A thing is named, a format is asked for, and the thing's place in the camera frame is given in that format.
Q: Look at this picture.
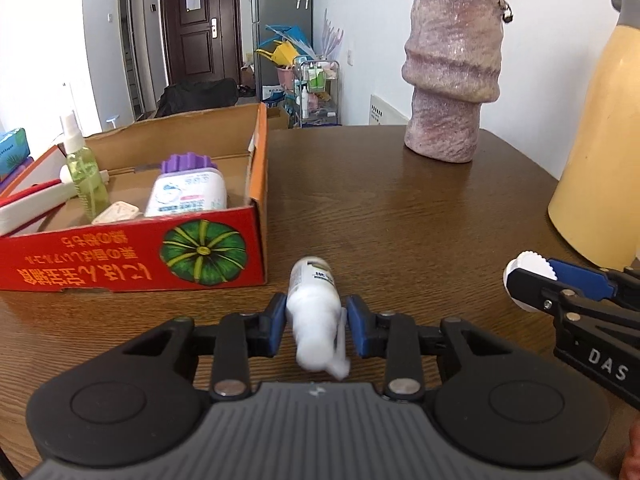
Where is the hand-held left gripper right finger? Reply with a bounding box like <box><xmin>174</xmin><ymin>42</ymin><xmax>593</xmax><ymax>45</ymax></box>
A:
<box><xmin>346</xmin><ymin>294</ymin><xmax>517</xmax><ymax>402</ymax></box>

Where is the white cotton buds box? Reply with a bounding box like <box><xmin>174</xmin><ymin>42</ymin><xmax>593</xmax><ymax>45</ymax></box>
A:
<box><xmin>144</xmin><ymin>167</ymin><xmax>228</xmax><ymax>218</ymax></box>

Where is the metal rack cart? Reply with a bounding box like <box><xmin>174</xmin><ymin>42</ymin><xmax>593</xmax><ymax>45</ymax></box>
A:
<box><xmin>292</xmin><ymin>59</ymin><xmax>341</xmax><ymax>128</ymax></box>

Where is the white plug adapter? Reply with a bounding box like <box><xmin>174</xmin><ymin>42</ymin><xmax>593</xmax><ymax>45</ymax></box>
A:
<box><xmin>91</xmin><ymin>201</ymin><xmax>141</xmax><ymax>226</ymax></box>

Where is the yellow thermos jug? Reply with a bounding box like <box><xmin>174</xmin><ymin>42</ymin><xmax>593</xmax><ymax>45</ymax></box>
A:
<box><xmin>547</xmin><ymin>0</ymin><xmax>640</xmax><ymax>268</ymax></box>

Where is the red cardboard box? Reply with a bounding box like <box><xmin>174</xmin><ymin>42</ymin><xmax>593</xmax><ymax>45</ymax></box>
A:
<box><xmin>0</xmin><ymin>102</ymin><xmax>269</xmax><ymax>293</ymax></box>

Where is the small white bottle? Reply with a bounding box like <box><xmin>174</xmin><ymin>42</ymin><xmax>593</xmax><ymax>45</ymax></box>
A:
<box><xmin>286</xmin><ymin>256</ymin><xmax>351</xmax><ymax>380</ymax></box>

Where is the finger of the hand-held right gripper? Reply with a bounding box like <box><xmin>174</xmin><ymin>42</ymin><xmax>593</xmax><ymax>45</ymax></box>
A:
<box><xmin>546</xmin><ymin>259</ymin><xmax>640</xmax><ymax>307</ymax></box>
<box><xmin>508</xmin><ymin>266</ymin><xmax>584</xmax><ymax>318</ymax></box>

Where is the blue tissue pack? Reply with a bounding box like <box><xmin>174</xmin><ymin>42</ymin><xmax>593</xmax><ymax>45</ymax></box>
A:
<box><xmin>0</xmin><ymin>127</ymin><xmax>30</xmax><ymax>181</ymax></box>

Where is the purple ridged cap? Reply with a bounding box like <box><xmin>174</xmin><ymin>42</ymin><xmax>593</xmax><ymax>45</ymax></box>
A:
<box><xmin>160</xmin><ymin>152</ymin><xmax>219</xmax><ymax>175</ymax></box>

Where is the red and white lint brush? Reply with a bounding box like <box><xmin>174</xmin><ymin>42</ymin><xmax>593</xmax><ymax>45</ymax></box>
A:
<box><xmin>0</xmin><ymin>166</ymin><xmax>111</xmax><ymax>237</ymax></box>

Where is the black bag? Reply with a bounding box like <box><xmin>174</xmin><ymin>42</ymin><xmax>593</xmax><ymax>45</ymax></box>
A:
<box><xmin>155</xmin><ymin>79</ymin><xmax>238</xmax><ymax>118</ymax></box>

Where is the green spray bottle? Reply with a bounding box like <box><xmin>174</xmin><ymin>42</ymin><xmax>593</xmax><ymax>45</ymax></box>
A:
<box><xmin>59</xmin><ymin>111</ymin><xmax>112</xmax><ymax>222</ymax></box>

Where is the pink stone vase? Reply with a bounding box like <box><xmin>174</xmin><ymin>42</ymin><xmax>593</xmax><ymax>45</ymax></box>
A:
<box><xmin>402</xmin><ymin>0</ymin><xmax>503</xmax><ymax>164</ymax></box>

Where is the dark wooden door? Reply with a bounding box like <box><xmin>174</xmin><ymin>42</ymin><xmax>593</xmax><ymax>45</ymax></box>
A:
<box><xmin>159</xmin><ymin>0</ymin><xmax>243</xmax><ymax>86</ymax></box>

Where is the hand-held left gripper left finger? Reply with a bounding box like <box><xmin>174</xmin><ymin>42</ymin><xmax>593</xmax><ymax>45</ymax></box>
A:
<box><xmin>122</xmin><ymin>292</ymin><xmax>288</xmax><ymax>402</ymax></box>

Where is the white ridged bottle cap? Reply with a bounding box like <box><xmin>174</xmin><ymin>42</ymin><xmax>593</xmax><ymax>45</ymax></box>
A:
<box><xmin>503</xmin><ymin>252</ymin><xmax>558</xmax><ymax>311</ymax></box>

